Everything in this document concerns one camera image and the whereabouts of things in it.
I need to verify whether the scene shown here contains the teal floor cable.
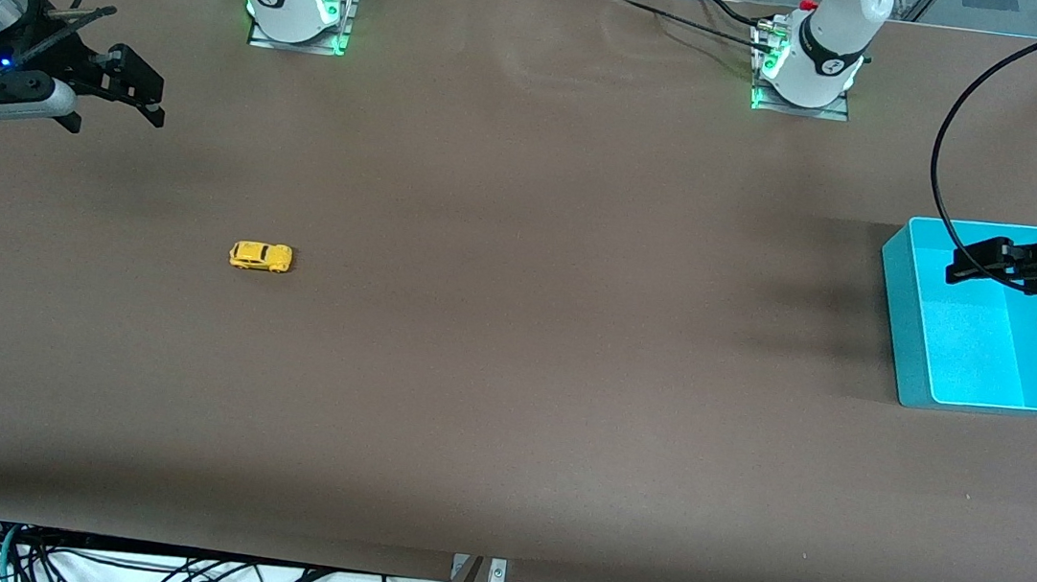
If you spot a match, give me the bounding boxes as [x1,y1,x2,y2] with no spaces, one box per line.
[0,524,24,582]

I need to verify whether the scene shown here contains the turquoise plastic bin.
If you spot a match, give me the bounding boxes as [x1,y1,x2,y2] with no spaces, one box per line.
[865,211,1037,422]

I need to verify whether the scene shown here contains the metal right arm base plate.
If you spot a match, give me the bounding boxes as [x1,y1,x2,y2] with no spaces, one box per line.
[245,0,358,58]

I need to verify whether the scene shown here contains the black cable on table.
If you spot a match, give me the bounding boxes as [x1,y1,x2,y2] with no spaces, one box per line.
[696,0,779,32]
[594,0,773,52]

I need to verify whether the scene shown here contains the metal table edge bracket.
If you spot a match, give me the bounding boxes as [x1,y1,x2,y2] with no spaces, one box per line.
[449,553,510,582]

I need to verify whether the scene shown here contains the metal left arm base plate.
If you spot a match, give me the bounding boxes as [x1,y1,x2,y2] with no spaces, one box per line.
[748,22,860,124]

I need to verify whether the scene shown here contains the yellow beetle toy car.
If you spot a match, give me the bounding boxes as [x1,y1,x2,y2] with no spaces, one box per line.
[228,239,295,276]

